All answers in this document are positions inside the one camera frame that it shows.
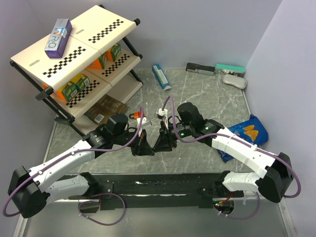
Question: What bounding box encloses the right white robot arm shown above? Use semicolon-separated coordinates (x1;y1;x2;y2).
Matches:
154;102;294;203

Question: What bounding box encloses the green Scrub Daddy box front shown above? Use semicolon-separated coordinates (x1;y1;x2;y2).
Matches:
56;81;78;102

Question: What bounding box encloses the grey oval case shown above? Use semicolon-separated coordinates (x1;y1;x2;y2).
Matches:
222;74;248;89

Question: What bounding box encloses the orange green box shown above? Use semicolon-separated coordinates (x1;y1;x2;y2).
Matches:
106;43;121;62
87;53;107;69

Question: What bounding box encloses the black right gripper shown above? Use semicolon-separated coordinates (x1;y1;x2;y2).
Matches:
154;120;194;153

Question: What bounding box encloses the blue chips bag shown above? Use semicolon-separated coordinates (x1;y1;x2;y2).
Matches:
217;114;269;163

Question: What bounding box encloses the blue long box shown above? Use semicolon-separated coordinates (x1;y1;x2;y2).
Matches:
152;64;171;90

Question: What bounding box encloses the teal white box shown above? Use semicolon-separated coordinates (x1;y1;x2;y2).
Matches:
215;64;245;77

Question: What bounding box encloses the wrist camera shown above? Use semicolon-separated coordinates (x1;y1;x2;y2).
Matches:
136;117;152;129
155;108;168;124

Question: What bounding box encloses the green scrub daddy box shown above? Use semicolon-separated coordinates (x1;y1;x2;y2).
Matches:
56;81;78;102
71;73;90;92

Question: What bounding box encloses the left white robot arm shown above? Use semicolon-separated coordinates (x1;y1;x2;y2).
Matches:
8;111;154;218

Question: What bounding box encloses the black long box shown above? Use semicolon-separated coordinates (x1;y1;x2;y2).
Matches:
186;62;215;76

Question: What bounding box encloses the beige checkered shelf rack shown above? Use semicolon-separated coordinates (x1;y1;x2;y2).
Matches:
10;5;143;136

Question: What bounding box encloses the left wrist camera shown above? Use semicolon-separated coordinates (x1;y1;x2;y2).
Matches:
136;117;152;129

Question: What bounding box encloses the brown paper package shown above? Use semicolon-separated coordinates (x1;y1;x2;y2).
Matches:
84;94;126;125

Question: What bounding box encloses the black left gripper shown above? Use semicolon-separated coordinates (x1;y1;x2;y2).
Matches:
113;126;154;156

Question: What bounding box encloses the purple silver box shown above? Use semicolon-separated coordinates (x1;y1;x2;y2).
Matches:
44;19;72;59

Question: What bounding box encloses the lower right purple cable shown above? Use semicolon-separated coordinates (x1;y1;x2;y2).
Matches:
214;191;261;220

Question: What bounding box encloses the orange black padlock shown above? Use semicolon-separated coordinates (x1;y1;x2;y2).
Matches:
128;111;145;119

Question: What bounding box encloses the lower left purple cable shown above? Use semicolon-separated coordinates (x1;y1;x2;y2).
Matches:
78;192;126;227

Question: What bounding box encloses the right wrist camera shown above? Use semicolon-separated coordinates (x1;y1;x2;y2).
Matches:
155;108;168;124

